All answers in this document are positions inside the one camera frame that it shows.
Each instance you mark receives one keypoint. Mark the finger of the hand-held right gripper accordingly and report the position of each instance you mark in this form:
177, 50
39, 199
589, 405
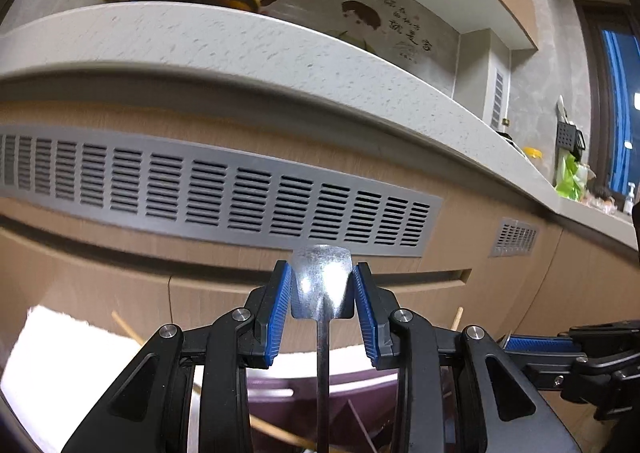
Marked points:
545, 346
550, 373

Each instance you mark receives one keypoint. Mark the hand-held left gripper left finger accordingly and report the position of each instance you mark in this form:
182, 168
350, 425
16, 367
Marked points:
280, 323

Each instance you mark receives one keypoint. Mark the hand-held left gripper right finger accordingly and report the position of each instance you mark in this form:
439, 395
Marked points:
367, 323

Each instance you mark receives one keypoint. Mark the large steel spoon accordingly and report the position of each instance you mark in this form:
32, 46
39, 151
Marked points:
322, 283

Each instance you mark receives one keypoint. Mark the purple plastic utensil holder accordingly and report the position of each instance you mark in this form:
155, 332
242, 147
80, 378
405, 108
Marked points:
285, 408

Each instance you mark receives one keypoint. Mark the small grey vent grille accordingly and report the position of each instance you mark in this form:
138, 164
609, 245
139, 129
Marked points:
515, 236

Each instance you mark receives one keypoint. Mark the large grey vent grille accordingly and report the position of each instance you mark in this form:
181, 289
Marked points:
225, 193

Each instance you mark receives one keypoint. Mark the clear spray bottle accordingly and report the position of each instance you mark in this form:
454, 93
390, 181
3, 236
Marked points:
629, 200

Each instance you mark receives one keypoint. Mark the green plastic bag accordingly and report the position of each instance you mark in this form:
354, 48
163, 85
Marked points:
570, 178

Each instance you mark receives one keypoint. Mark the yellow-lidded jar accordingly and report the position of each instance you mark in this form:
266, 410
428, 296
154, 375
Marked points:
532, 153

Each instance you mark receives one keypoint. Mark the black knife block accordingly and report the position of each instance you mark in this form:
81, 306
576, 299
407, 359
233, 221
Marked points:
570, 135

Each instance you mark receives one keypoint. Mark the window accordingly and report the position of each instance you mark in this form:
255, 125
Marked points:
620, 98

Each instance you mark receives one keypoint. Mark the speckled stone countertop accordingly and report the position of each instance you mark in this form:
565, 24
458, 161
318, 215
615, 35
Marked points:
200, 48

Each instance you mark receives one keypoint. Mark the white wall vent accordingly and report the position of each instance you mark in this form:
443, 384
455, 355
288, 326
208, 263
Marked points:
498, 98

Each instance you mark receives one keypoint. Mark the cartoon wall sticker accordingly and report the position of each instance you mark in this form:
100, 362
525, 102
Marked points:
350, 18

